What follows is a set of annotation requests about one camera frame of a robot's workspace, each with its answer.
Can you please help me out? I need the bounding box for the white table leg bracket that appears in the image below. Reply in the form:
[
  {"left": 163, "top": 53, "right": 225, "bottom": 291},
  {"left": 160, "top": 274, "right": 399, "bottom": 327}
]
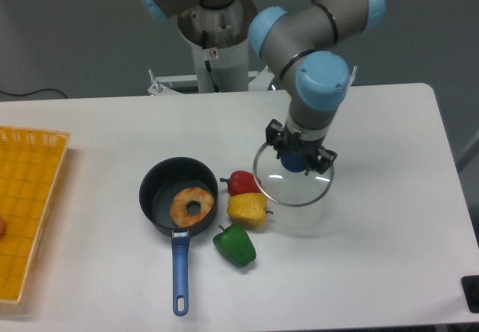
[{"left": 348, "top": 66, "right": 358, "bottom": 87}]

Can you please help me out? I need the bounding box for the yellow plastic basket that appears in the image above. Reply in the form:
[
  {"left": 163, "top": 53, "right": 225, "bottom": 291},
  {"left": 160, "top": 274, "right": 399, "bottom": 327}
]
[{"left": 1, "top": 126, "right": 70, "bottom": 304}]

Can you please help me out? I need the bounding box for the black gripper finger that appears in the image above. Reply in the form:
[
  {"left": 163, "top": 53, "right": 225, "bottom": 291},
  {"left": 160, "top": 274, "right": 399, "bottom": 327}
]
[
  {"left": 265, "top": 119, "right": 283, "bottom": 159},
  {"left": 305, "top": 149, "right": 338, "bottom": 176}
]

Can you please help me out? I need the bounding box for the orange shrimp ring toy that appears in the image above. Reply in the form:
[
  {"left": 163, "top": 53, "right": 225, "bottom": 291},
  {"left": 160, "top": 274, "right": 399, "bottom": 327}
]
[{"left": 169, "top": 187, "right": 216, "bottom": 227}]

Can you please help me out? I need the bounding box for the yellow bell pepper toy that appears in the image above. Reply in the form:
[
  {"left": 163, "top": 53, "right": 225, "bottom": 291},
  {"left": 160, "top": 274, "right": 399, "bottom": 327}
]
[{"left": 227, "top": 193, "right": 269, "bottom": 228}]

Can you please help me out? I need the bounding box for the glass lid blue knob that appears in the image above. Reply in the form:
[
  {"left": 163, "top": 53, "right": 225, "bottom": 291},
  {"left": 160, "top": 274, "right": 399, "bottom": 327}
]
[{"left": 253, "top": 144, "right": 335, "bottom": 207}]

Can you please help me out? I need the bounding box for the dark pot blue handle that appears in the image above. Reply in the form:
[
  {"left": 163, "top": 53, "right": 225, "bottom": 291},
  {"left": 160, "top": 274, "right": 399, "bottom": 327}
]
[{"left": 139, "top": 157, "right": 219, "bottom": 316}]

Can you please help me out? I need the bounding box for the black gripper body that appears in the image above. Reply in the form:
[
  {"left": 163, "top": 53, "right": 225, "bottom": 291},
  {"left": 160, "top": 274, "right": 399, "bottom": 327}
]
[{"left": 279, "top": 123, "right": 326, "bottom": 159}]

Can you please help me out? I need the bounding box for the red bell pepper toy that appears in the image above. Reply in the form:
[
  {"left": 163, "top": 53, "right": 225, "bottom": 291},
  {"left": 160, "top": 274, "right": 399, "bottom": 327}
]
[{"left": 220, "top": 170, "right": 261, "bottom": 196}]

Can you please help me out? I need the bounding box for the green bell pepper toy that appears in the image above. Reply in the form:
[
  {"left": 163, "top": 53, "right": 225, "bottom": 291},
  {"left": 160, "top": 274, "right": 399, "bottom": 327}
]
[{"left": 213, "top": 224, "right": 257, "bottom": 268}]

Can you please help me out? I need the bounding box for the black table corner device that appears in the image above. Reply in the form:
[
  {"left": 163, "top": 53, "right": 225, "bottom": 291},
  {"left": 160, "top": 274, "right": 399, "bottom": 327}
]
[{"left": 461, "top": 275, "right": 479, "bottom": 313}]

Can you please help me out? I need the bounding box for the black cable on floor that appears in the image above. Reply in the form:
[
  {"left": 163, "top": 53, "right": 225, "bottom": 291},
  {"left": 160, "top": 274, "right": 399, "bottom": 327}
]
[{"left": 0, "top": 87, "right": 69, "bottom": 99}]

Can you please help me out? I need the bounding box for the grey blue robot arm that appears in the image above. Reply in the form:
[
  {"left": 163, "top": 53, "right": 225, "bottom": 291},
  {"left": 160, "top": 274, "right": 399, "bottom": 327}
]
[{"left": 142, "top": 0, "right": 385, "bottom": 173}]

